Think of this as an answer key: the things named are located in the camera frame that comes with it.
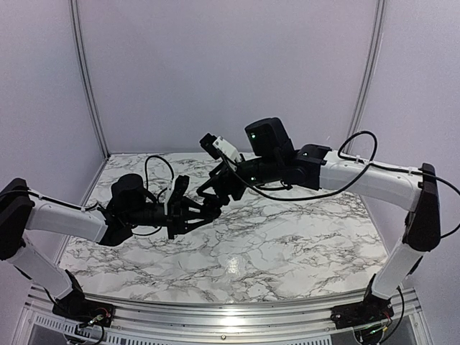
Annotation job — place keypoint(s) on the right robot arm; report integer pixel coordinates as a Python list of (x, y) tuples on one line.
[(318, 167)]

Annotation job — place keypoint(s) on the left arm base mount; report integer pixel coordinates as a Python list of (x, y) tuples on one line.
[(76, 306)]

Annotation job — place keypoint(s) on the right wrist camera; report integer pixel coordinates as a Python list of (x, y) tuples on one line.
[(218, 147)]

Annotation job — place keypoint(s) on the left corner aluminium post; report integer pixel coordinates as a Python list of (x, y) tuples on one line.
[(85, 76)]

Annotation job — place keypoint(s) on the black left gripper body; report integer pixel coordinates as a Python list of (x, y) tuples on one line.
[(173, 221)]

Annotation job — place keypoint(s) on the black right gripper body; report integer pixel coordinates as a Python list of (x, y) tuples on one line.
[(238, 188)]

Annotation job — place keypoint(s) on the black round charging case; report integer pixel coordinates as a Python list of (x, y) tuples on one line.
[(212, 212)]

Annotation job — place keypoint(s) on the corner aluminium post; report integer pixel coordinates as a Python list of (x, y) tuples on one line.
[(373, 40), (85, 76)]

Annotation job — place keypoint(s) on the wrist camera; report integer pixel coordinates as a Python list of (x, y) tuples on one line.
[(218, 147), (175, 192)]

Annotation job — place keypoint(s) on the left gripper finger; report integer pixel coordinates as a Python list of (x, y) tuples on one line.
[(195, 220), (190, 207)]

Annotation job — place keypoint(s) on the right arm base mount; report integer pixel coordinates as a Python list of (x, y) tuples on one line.
[(370, 309)]

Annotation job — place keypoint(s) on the aluminium front rail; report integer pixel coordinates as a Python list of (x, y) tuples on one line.
[(301, 321)]

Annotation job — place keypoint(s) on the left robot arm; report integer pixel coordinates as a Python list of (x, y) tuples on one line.
[(131, 205)]

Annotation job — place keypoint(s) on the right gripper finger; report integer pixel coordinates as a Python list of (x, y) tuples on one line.
[(207, 188), (214, 200)]

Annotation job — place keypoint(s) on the right corner aluminium post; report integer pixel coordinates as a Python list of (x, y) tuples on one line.
[(373, 40)]

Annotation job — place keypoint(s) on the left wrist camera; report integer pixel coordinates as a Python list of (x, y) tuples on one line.
[(175, 192)]

